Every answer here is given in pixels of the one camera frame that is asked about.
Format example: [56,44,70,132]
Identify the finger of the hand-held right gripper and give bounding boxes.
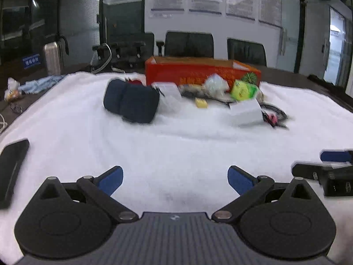
[320,150,353,163]
[291,162,353,180]

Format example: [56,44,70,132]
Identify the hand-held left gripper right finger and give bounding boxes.
[211,165,317,224]

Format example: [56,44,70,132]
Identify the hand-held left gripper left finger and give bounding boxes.
[34,166,139,223]

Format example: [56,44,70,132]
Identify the black cable bundle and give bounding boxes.
[260,102,295,130]

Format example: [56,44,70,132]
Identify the white cardboard box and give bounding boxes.
[229,98,265,126]

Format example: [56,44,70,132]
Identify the dark blue zip pouch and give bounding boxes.
[103,78,129,114]
[120,83,161,124]

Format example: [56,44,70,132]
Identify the white plastic bag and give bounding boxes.
[203,74,230,98]

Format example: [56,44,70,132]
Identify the mixed snack wrappers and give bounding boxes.
[179,84,208,99]

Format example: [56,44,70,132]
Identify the orange cardboard box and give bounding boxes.
[145,56,262,89]

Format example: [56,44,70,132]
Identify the white towel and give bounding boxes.
[0,72,353,265]

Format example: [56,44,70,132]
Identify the green tissue packet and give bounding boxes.
[230,79,261,101]

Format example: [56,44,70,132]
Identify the black smartphone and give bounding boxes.
[0,139,30,209]

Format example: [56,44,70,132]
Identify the light blue cloth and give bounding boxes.
[19,76,66,94]

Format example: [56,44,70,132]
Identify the black equipment pile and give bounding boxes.
[92,41,147,70]

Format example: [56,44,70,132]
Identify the black office chair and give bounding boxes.
[227,38,267,67]
[143,32,155,59]
[164,31,214,59]

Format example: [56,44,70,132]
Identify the crumpled snack bag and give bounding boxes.
[4,77,22,102]

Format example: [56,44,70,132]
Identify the dark glass cabinet door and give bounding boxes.
[100,0,146,45]

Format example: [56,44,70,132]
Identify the white cable loop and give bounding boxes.
[90,44,113,74]

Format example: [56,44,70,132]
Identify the glass door with frame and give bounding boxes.
[299,0,353,89]

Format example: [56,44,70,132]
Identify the hanging white cords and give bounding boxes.
[280,27,288,56]

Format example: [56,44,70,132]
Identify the blue wall sign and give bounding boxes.
[23,54,41,70]

